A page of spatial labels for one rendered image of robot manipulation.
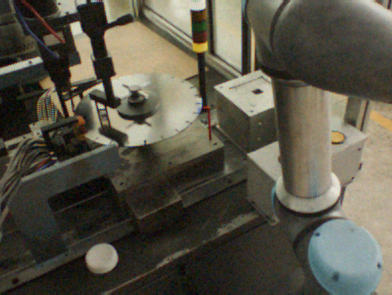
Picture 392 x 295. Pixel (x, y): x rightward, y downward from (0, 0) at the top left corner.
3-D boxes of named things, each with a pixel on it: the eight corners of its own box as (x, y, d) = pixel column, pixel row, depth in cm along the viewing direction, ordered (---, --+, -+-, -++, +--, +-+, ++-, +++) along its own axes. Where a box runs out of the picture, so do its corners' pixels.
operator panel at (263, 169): (328, 157, 118) (336, 114, 109) (357, 180, 111) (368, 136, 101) (245, 198, 109) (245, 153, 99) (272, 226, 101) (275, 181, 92)
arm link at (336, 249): (318, 331, 71) (329, 286, 62) (289, 265, 81) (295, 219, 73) (384, 314, 72) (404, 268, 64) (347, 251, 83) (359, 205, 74)
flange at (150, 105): (129, 91, 115) (128, 83, 113) (166, 97, 111) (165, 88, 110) (108, 114, 107) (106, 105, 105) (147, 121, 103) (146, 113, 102)
